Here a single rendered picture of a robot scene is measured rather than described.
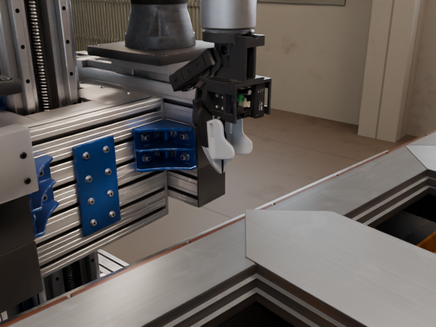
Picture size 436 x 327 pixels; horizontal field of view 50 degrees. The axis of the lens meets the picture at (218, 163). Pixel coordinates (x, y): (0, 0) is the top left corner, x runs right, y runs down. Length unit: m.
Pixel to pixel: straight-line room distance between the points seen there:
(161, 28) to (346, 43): 3.23
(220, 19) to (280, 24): 3.81
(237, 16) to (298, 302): 0.35
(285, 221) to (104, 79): 0.60
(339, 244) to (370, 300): 0.11
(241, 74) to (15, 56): 0.45
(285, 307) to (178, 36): 0.61
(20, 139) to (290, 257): 0.37
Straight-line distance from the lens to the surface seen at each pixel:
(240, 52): 0.63
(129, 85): 1.05
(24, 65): 0.92
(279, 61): 4.47
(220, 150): 0.68
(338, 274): 0.58
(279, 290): 0.56
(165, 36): 0.99
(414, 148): 1.02
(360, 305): 0.54
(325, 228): 0.67
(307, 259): 0.60
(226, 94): 0.63
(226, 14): 0.63
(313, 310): 0.54
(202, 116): 0.67
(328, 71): 4.23
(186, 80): 0.71
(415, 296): 0.57
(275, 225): 0.66
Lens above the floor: 1.18
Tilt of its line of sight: 22 degrees down
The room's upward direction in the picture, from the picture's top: straight up
